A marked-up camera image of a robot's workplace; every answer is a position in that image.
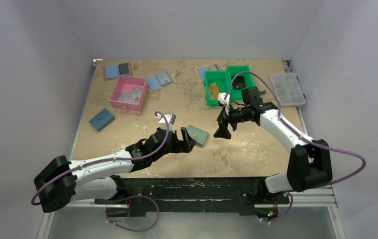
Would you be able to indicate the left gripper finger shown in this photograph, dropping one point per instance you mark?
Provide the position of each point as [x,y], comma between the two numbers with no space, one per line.
[189,144]
[185,135]

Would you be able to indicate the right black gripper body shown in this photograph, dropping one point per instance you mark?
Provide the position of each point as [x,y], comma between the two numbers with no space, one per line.
[226,119]

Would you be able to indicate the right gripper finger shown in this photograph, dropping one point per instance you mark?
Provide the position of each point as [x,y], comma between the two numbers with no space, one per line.
[225,135]
[222,122]

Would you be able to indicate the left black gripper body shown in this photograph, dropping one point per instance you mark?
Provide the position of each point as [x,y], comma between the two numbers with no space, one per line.
[175,146]

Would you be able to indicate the green card holder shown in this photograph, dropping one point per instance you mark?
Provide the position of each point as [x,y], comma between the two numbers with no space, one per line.
[199,135]

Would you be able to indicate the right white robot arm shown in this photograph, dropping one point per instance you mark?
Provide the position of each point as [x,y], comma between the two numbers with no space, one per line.
[309,164]

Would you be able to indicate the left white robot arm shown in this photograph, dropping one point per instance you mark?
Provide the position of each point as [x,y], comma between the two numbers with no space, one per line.
[57,184]

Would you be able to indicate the blue card behind bin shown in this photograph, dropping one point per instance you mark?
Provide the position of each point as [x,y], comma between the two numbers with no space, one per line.
[200,71]

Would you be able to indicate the cards in pink box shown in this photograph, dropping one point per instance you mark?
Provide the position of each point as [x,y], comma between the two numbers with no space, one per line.
[132,96]

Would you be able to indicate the dark blue card holder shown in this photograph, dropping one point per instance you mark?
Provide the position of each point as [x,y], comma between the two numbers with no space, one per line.
[101,119]

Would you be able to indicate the right green bin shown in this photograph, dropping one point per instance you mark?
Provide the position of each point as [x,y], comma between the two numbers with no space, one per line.
[233,70]

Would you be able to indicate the black item in bin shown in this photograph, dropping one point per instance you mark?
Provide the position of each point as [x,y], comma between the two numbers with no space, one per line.
[239,83]

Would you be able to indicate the yellow item in bin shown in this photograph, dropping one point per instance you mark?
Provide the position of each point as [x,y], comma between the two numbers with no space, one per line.
[213,91]

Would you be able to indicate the clear compartment organizer box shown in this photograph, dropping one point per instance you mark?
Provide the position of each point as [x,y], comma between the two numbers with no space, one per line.
[288,90]

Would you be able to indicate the pink open box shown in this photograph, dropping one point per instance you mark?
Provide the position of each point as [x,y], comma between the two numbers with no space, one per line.
[124,83]

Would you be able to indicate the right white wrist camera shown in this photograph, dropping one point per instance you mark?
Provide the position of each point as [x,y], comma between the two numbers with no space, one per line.
[223,99]

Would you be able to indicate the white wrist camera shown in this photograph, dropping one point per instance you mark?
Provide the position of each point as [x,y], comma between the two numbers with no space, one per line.
[223,99]
[167,118]

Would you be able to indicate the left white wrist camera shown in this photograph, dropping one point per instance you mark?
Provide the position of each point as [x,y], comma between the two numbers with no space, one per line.
[167,118]

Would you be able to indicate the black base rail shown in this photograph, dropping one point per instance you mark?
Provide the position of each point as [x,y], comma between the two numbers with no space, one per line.
[246,196]

